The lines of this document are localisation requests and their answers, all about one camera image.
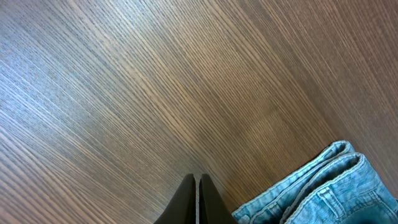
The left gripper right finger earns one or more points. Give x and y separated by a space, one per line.
212 209

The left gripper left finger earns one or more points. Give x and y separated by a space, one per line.
182 207

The light blue denim shorts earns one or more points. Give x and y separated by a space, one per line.
338 186

